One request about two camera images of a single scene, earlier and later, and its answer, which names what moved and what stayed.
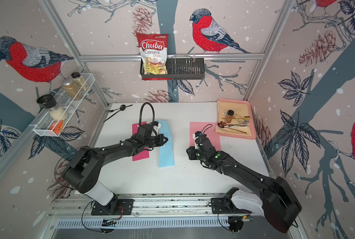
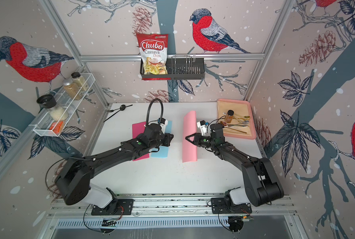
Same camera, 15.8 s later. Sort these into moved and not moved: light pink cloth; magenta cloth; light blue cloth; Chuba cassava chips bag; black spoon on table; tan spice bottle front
Moved: light pink cloth; light blue cloth
Not moved: Chuba cassava chips bag; magenta cloth; tan spice bottle front; black spoon on table
